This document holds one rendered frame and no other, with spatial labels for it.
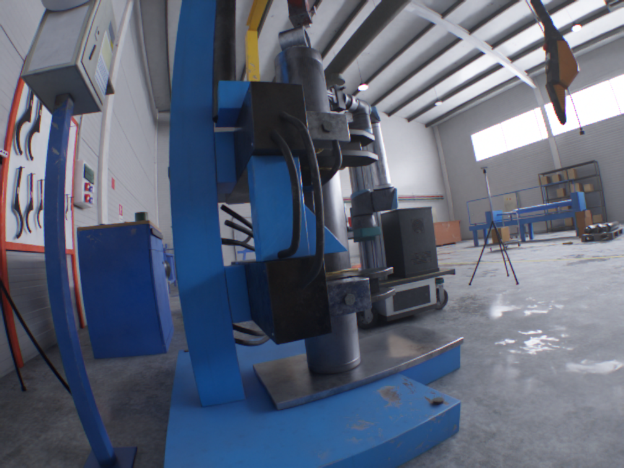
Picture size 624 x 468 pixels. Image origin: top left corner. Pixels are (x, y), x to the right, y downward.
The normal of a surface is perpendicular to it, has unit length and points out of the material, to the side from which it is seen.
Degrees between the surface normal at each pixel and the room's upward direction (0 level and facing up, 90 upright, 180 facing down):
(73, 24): 90
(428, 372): 90
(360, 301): 90
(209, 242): 90
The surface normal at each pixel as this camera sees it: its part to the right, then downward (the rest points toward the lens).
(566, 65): -0.39, 0.00
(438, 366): 0.37, -0.09
